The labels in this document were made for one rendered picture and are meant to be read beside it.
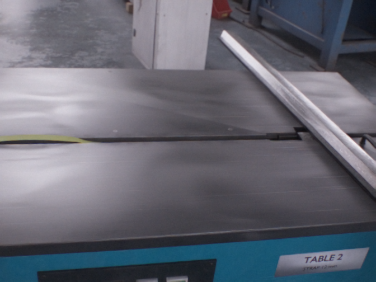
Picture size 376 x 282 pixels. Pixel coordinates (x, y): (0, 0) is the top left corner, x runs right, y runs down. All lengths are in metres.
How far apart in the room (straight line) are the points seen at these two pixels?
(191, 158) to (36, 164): 0.26
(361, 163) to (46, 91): 0.63
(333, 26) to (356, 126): 2.36
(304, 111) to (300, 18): 2.71
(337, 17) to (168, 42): 1.21
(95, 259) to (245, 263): 0.22
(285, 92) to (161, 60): 1.84
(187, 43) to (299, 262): 2.23
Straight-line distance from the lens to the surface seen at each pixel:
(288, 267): 0.73
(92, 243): 0.61
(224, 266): 0.68
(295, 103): 0.97
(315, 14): 3.49
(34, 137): 0.79
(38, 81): 1.02
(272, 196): 0.71
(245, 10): 4.60
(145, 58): 2.96
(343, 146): 0.84
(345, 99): 1.10
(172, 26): 2.74
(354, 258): 0.78
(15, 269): 0.65
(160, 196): 0.67
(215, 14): 4.24
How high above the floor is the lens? 1.16
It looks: 31 degrees down
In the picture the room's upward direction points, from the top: 7 degrees clockwise
